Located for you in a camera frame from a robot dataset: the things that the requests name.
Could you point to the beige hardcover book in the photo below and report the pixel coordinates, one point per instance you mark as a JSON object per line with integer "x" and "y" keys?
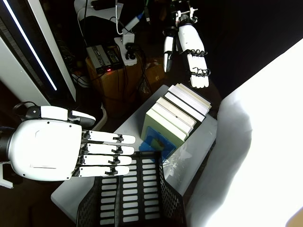
{"x": 178, "y": 114}

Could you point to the white plastic tub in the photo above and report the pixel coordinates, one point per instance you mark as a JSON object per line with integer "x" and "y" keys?
{"x": 104, "y": 118}

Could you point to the brown cardboard box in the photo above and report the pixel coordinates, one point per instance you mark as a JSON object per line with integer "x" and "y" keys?
{"x": 113, "y": 89}

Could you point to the blue plastic bookend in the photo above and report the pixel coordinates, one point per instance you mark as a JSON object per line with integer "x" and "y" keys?
{"x": 148, "y": 147}

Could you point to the black mesh file tray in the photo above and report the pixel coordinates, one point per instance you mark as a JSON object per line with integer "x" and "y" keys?
{"x": 140, "y": 189}

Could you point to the silver power supply box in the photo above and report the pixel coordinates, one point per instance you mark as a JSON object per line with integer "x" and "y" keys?
{"x": 99, "y": 56}

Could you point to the pale green book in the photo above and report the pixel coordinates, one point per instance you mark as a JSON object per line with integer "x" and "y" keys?
{"x": 171, "y": 123}

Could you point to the white power strip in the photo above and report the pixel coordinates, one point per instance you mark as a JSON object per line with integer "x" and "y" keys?
{"x": 123, "y": 46}

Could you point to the white spine book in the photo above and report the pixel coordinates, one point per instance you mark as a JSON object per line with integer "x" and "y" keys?
{"x": 185, "y": 105}

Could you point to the cream spine book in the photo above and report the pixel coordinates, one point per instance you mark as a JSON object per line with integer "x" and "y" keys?
{"x": 189, "y": 100}

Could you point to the white adapter with blue plug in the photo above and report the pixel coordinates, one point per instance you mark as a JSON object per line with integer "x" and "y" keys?
{"x": 131, "y": 23}

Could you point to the black Century book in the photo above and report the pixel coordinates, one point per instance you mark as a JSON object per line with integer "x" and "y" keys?
{"x": 192, "y": 95}

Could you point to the white backdrop cloth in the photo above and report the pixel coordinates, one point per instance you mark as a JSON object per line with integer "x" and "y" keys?
{"x": 260, "y": 142}

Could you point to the tan rounded object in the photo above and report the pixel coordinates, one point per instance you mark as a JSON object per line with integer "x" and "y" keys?
{"x": 296, "y": 218}

